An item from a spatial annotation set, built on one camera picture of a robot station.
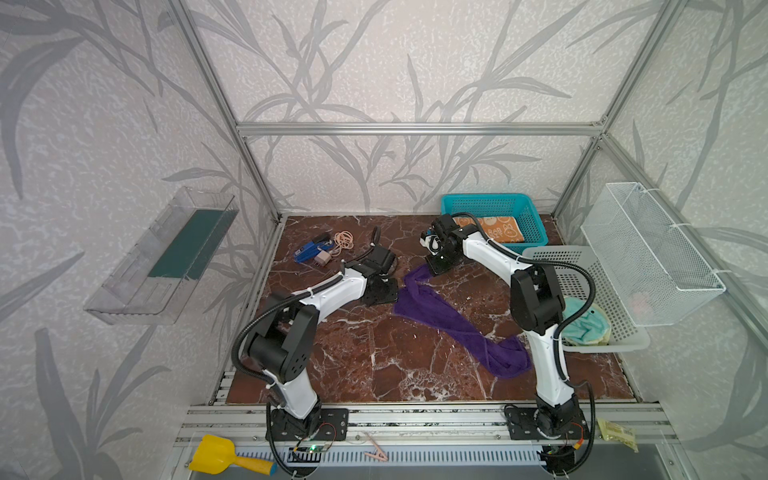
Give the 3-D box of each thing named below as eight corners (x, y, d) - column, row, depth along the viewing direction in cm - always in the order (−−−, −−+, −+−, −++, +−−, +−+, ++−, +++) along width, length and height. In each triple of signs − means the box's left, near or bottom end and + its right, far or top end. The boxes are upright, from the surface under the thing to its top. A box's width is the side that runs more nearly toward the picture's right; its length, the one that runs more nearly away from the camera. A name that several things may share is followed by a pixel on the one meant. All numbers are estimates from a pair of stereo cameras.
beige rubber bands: (332, 256, 111) (330, 250, 109) (336, 236, 118) (334, 230, 115) (351, 256, 111) (350, 250, 109) (354, 236, 118) (353, 230, 115)
